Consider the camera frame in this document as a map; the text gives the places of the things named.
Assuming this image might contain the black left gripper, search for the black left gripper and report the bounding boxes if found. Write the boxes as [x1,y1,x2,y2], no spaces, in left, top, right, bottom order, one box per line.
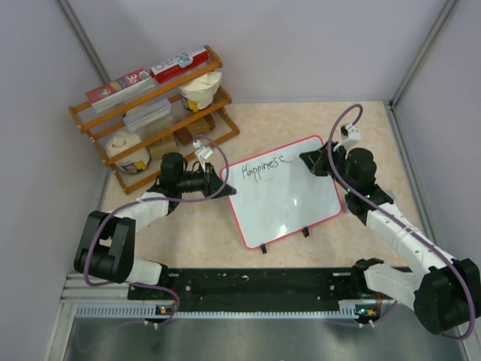
[177,162,236,200]

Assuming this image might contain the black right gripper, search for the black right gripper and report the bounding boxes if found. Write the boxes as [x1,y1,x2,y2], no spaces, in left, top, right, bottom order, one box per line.
[301,141,356,193]

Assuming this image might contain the white black marker pen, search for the white black marker pen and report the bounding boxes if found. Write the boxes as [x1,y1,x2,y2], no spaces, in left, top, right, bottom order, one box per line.
[283,156,300,163]

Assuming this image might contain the pink framed whiteboard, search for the pink framed whiteboard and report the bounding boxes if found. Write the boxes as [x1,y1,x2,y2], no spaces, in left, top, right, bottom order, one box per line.
[220,135,342,249]

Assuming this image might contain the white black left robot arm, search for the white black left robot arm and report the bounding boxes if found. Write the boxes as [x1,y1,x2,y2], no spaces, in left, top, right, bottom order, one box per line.
[74,153,237,299]

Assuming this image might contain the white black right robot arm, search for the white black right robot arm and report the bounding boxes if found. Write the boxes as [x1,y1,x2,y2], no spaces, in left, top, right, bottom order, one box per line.
[299,142,480,339]

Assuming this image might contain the black whiteboard clip right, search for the black whiteboard clip right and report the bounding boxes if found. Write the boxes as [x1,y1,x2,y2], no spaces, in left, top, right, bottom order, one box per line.
[302,227,310,238]

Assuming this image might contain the brown block right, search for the brown block right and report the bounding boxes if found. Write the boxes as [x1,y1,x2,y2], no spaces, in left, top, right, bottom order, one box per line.
[174,115,216,145]

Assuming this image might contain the tan block left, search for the tan block left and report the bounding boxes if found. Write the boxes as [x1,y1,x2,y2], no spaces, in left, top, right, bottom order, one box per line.
[147,134,178,160]

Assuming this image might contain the orange wooden shelf rack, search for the orange wooden shelf rack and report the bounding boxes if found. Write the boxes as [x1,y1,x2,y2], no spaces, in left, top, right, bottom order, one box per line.
[68,46,240,194]

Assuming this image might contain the white bag upper shelf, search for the white bag upper shelf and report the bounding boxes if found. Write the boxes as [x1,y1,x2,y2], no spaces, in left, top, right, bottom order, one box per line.
[179,71,222,113]

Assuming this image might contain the white bag shelf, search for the white bag shelf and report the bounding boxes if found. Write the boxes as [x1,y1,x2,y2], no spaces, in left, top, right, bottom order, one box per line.
[105,131,150,176]
[179,71,222,113]

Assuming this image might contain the clear plastic box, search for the clear plastic box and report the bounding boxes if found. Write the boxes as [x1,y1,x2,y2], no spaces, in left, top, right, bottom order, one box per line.
[123,99,171,132]

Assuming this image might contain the white bag lower shelf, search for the white bag lower shelf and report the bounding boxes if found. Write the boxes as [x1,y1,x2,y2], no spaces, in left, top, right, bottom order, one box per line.
[105,131,150,176]

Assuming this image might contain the red foil box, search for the red foil box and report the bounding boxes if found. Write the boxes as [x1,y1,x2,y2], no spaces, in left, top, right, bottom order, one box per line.
[150,47,209,83]

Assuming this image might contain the red white wrap box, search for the red white wrap box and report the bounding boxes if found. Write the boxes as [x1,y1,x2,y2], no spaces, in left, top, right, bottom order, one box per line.
[86,68,155,114]

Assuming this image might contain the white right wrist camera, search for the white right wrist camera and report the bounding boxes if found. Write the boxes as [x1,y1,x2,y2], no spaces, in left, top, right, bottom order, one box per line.
[338,123,362,150]

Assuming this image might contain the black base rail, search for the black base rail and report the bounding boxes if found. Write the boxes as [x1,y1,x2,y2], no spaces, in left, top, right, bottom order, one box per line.
[127,267,380,312]

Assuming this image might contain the grey slotted cable duct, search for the grey slotted cable duct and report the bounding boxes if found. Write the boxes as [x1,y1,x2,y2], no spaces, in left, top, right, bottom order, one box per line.
[75,303,379,320]

